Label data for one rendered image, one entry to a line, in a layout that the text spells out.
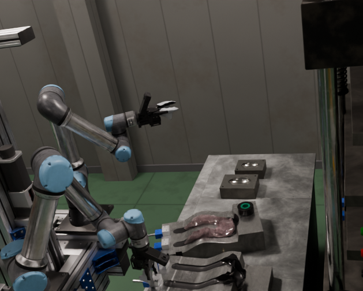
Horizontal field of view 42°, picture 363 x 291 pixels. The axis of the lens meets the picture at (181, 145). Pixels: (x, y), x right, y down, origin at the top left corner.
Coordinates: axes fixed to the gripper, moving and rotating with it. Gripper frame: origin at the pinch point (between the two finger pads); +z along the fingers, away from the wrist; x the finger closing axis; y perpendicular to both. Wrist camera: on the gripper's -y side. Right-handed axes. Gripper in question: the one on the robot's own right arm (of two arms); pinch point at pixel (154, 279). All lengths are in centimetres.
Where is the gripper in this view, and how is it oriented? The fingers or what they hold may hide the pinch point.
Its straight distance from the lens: 214.7
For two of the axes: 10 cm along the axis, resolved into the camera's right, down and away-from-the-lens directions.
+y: -9.4, 0.3, 3.4
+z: 1.8, 8.8, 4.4
